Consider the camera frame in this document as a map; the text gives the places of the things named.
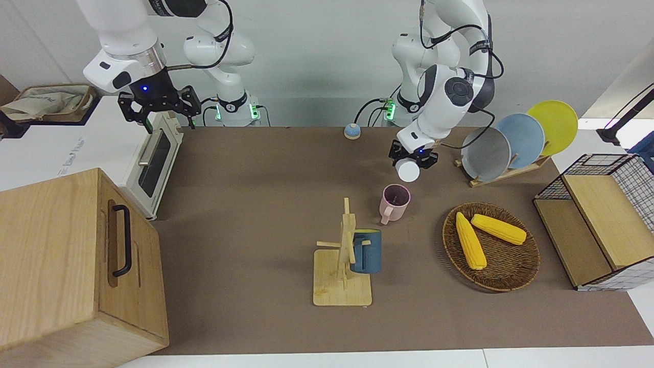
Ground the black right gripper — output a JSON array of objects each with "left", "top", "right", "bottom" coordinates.
[{"left": 119, "top": 69, "right": 201, "bottom": 134}]

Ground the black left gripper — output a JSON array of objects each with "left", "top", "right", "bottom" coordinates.
[{"left": 388, "top": 139, "right": 439, "bottom": 169}]

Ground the pink mug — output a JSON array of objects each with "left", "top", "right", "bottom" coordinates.
[{"left": 379, "top": 184, "right": 411, "bottom": 226}]

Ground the grey plate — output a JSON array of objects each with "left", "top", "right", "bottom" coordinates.
[{"left": 461, "top": 127, "right": 512, "bottom": 182}]

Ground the wooden plate rack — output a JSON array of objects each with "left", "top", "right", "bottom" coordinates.
[{"left": 455, "top": 153, "right": 552, "bottom": 188}]

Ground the white toaster oven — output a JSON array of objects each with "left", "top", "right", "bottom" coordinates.
[{"left": 0, "top": 96, "right": 183, "bottom": 221}]

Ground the yellow corn cob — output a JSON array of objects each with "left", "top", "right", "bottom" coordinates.
[
  {"left": 471, "top": 214, "right": 527, "bottom": 246},
  {"left": 456, "top": 212, "right": 487, "bottom": 270}
]

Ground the dark blue mug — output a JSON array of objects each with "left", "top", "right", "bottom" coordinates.
[{"left": 350, "top": 229, "right": 382, "bottom": 275}]

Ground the brown table mat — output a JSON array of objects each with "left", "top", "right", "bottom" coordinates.
[{"left": 148, "top": 126, "right": 654, "bottom": 356}]

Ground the light blue plate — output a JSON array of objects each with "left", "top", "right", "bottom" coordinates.
[{"left": 496, "top": 113, "right": 546, "bottom": 169}]

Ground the cardboard box with bags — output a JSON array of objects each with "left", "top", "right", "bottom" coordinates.
[{"left": 0, "top": 84, "right": 98, "bottom": 123}]

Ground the brown wicker basket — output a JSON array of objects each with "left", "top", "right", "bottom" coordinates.
[{"left": 442, "top": 202, "right": 541, "bottom": 293}]

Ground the wooden mug tree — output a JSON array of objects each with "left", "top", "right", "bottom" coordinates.
[{"left": 313, "top": 198, "right": 372, "bottom": 307}]

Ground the yellow plate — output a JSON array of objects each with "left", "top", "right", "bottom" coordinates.
[{"left": 526, "top": 100, "right": 579, "bottom": 156}]

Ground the wooden cabinet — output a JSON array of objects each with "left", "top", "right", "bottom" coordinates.
[{"left": 0, "top": 168, "right": 170, "bottom": 368}]

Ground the black stand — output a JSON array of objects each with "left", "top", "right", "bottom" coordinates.
[{"left": 596, "top": 84, "right": 654, "bottom": 146}]

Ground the blue plastic item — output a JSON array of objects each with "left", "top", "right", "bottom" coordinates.
[{"left": 629, "top": 138, "right": 654, "bottom": 172}]

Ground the black base cable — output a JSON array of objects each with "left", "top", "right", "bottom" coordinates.
[{"left": 355, "top": 97, "right": 391, "bottom": 126}]

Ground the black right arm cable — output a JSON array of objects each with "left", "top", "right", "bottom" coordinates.
[{"left": 165, "top": 0, "right": 235, "bottom": 70}]

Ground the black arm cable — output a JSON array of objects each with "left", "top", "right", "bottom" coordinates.
[
  {"left": 165, "top": 0, "right": 235, "bottom": 70},
  {"left": 419, "top": 0, "right": 506, "bottom": 151}
]

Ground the black cabinet handle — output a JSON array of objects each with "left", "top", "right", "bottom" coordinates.
[{"left": 112, "top": 204, "right": 133, "bottom": 278}]

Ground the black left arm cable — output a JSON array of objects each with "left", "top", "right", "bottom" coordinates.
[{"left": 419, "top": 0, "right": 506, "bottom": 151}]

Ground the wire and wood shelf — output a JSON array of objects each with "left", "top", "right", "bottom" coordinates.
[{"left": 533, "top": 153, "right": 654, "bottom": 292}]

